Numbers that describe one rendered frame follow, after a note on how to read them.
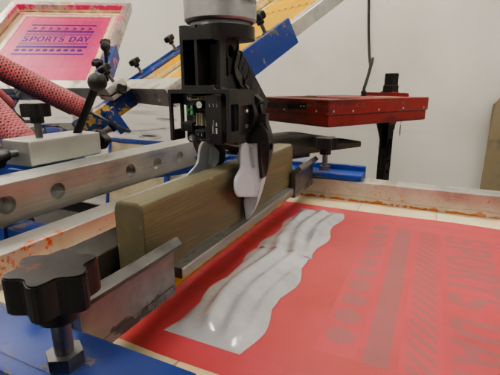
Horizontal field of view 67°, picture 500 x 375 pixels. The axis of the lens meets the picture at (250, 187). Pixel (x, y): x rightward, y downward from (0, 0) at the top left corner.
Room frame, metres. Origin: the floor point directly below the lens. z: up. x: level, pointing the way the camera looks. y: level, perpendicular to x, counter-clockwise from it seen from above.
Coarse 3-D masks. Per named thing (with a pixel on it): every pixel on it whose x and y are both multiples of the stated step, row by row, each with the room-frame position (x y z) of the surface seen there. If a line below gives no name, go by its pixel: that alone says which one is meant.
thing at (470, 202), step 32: (320, 192) 0.66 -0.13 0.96; (352, 192) 0.64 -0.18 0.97; (384, 192) 0.61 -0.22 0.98; (416, 192) 0.59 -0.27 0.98; (448, 192) 0.57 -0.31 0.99; (480, 192) 0.57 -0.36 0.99; (64, 224) 0.43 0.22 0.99; (96, 224) 0.45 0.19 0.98; (0, 256) 0.34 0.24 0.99; (0, 288) 0.34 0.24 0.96
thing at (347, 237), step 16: (288, 208) 0.59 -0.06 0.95; (320, 208) 0.59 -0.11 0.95; (336, 208) 0.59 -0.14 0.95; (272, 224) 0.52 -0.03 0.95; (336, 224) 0.52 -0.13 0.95; (352, 224) 0.52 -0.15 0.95; (368, 224) 0.52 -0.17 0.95; (384, 224) 0.52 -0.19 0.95; (400, 224) 0.52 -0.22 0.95; (416, 224) 0.52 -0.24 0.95; (432, 224) 0.52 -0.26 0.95; (448, 224) 0.52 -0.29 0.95; (240, 240) 0.46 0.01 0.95; (256, 240) 0.46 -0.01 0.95; (336, 240) 0.46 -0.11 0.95; (352, 240) 0.46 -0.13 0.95; (496, 240) 0.46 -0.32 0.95; (304, 256) 0.41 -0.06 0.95; (320, 256) 0.41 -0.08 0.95; (336, 256) 0.41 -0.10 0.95; (352, 256) 0.41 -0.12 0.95
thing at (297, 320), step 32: (224, 256) 0.41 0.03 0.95; (192, 288) 0.34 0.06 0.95; (320, 288) 0.34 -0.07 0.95; (160, 320) 0.29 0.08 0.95; (288, 320) 0.29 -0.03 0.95; (320, 320) 0.29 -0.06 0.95; (160, 352) 0.25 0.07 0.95; (192, 352) 0.25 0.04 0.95; (224, 352) 0.25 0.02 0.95; (256, 352) 0.25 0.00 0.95; (288, 352) 0.25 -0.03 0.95; (320, 352) 0.25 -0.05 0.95
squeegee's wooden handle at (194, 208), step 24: (288, 144) 0.60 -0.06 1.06; (216, 168) 0.42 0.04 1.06; (288, 168) 0.58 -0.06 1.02; (144, 192) 0.32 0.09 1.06; (168, 192) 0.32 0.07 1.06; (192, 192) 0.34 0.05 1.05; (216, 192) 0.38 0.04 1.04; (264, 192) 0.50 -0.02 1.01; (120, 216) 0.29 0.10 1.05; (144, 216) 0.28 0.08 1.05; (168, 216) 0.31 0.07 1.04; (192, 216) 0.34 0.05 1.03; (216, 216) 0.38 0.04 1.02; (240, 216) 0.43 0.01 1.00; (120, 240) 0.29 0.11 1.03; (144, 240) 0.28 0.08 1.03; (168, 240) 0.31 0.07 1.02; (192, 240) 0.34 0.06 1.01; (120, 264) 0.29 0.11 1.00
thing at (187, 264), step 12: (288, 192) 0.55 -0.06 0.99; (264, 204) 0.49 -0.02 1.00; (276, 204) 0.50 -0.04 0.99; (252, 216) 0.44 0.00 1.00; (264, 216) 0.46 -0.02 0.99; (228, 228) 0.40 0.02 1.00; (240, 228) 0.40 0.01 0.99; (216, 240) 0.36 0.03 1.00; (228, 240) 0.38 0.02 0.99; (192, 252) 0.34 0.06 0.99; (204, 252) 0.34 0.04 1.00; (216, 252) 0.35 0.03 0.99; (180, 264) 0.31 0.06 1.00; (192, 264) 0.32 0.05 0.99; (180, 276) 0.30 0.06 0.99
